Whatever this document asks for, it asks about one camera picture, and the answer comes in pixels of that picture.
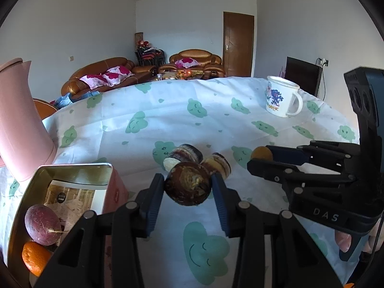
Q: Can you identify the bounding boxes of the orange tangerine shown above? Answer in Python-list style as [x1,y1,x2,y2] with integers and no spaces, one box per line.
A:
[21,241,53,277]

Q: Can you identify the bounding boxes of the small yellow round fruit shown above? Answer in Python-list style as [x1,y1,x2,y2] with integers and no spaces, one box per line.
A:
[251,146,273,161]

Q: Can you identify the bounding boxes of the dark brown passion fruit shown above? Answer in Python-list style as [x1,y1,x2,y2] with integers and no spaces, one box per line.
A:
[163,162,212,206]

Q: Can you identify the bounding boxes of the person right hand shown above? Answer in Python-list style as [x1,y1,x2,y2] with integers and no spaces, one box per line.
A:
[334,224,382,254]

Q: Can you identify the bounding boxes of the purple passion fruit in box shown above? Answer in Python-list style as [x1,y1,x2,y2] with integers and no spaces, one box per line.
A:
[25,204,62,246]

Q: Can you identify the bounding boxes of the black television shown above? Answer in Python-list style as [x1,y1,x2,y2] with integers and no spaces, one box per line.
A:
[284,57,323,97]

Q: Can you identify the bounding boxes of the white floral mug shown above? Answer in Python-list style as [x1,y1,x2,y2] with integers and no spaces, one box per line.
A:
[265,76,303,118]

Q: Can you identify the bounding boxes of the pink electric kettle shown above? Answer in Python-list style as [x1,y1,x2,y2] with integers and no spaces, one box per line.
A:
[1,58,57,183]

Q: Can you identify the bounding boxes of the brown leather armchair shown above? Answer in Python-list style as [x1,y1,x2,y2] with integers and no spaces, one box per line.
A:
[158,49,226,79]

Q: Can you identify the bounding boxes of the near brown leather chair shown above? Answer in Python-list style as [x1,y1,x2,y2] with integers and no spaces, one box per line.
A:
[33,98,58,120]

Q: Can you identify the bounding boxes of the brown wooden door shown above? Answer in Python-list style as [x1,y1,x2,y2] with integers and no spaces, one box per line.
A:
[222,12,255,77]

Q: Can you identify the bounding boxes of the blue clothes on sofa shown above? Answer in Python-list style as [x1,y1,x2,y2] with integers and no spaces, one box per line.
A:
[51,92,99,109]

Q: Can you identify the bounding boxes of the wooden coffee table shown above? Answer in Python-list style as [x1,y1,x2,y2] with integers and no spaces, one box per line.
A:
[150,70,219,81]

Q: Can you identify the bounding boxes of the long brown leather sofa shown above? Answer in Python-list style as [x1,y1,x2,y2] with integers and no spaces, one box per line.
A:
[61,57,157,97]

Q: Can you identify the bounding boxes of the stacked black chairs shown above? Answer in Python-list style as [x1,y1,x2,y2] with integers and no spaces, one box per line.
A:
[135,40,165,67]

